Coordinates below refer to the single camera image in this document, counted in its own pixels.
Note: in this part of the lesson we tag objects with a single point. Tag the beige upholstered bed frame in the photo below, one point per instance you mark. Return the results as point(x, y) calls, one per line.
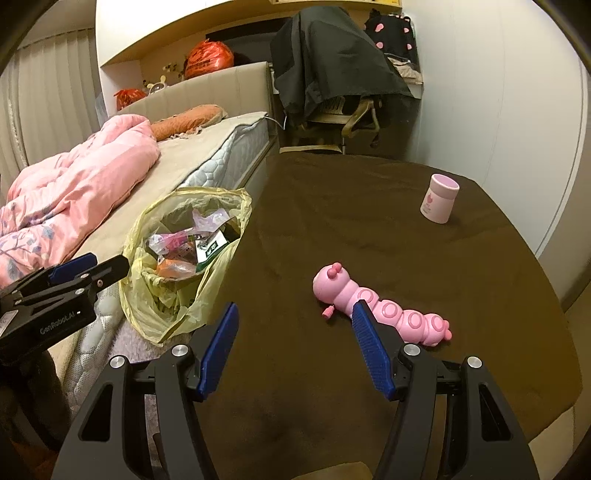
point(207, 87)

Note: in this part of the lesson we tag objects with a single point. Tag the orange pillow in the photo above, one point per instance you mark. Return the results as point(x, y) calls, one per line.
point(184, 121)

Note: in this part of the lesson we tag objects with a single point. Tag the pink and white cup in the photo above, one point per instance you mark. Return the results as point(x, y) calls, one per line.
point(438, 201)

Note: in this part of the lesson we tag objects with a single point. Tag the white vertical curtain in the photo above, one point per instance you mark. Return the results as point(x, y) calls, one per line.
point(51, 101)

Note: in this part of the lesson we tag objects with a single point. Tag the pink caterpillar toy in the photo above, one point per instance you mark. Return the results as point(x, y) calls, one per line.
point(341, 290)

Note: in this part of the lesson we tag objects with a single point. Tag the white quilted mattress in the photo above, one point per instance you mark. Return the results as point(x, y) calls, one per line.
point(198, 157)

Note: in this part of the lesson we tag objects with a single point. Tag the yellow plastic bag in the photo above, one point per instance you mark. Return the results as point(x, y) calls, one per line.
point(217, 286)

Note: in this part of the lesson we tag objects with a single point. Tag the dark jacket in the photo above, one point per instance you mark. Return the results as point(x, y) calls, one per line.
point(332, 60)

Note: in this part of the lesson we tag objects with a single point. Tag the small orange plastic bag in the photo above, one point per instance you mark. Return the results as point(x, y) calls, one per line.
point(129, 98)

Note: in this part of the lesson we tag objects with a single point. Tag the yellow box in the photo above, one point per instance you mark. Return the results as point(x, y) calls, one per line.
point(385, 2)

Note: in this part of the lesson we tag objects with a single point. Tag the brown table cloth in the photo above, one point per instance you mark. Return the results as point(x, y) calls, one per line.
point(323, 221)

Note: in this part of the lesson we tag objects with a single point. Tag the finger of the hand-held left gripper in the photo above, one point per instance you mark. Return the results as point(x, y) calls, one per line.
point(74, 267)
point(106, 272)

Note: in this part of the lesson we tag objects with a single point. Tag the grey floor rug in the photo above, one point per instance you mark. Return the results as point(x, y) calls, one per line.
point(134, 346)

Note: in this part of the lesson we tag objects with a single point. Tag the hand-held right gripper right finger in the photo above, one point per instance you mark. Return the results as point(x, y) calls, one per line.
point(371, 353)

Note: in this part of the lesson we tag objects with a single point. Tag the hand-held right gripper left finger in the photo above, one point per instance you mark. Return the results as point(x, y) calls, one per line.
point(217, 355)

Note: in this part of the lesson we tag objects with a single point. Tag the beige folded clothing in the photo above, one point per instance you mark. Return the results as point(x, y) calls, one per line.
point(408, 71)

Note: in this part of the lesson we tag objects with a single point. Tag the white rabbit ornament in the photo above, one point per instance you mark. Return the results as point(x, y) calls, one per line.
point(156, 86)

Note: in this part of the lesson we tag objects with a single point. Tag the pink duvet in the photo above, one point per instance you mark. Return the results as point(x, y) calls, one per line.
point(78, 184)

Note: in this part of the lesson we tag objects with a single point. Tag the large orange plastic bag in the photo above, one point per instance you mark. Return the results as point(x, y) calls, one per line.
point(210, 60)

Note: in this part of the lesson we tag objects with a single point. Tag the packet with white printed label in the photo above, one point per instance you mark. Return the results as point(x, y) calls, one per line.
point(207, 251)

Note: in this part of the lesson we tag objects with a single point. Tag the pink printed wrapper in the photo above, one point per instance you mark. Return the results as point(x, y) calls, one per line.
point(173, 242)

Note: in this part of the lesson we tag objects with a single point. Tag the black garment with pink hearts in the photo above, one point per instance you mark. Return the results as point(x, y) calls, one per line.
point(392, 37)

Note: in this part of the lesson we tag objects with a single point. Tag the beige office chair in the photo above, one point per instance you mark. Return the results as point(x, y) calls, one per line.
point(355, 115)

